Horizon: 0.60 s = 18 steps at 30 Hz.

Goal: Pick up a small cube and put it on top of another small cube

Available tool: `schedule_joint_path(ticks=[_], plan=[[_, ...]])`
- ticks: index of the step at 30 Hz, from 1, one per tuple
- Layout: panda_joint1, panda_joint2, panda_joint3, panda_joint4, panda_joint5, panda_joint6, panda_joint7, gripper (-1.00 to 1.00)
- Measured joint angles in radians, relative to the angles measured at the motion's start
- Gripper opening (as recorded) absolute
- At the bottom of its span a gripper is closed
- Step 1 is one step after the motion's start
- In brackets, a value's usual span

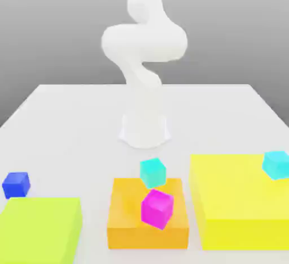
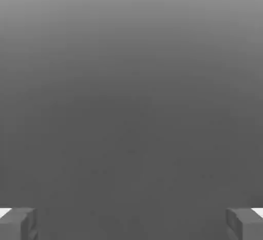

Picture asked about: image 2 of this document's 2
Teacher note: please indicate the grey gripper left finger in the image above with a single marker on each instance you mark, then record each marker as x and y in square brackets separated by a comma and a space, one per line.
[16, 223]

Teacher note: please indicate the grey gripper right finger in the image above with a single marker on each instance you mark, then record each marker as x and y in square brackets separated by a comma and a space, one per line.
[246, 224]

